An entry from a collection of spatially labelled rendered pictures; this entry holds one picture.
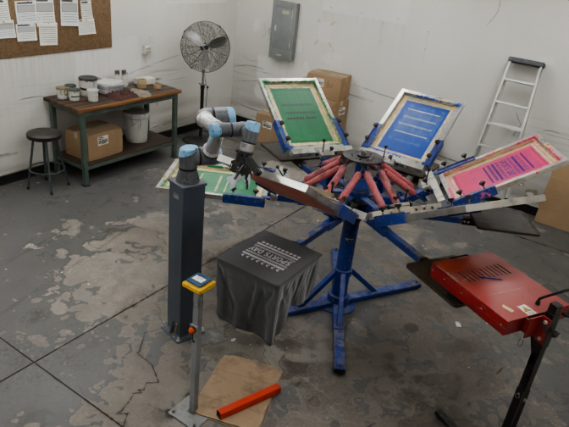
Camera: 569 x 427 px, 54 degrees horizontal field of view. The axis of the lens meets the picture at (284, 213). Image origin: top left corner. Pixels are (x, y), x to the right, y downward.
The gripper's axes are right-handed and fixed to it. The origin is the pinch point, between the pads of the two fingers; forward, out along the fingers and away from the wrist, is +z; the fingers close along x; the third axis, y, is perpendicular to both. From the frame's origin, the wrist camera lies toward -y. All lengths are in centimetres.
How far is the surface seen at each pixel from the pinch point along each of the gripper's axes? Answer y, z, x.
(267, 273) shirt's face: -10, 46, -33
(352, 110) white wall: 168, -59, -479
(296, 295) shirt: -21, 59, -57
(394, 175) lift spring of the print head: -24, -18, -154
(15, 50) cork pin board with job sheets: 379, -25, -119
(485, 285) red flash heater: -117, 16, -78
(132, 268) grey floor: 159, 122, -111
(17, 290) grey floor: 199, 146, -34
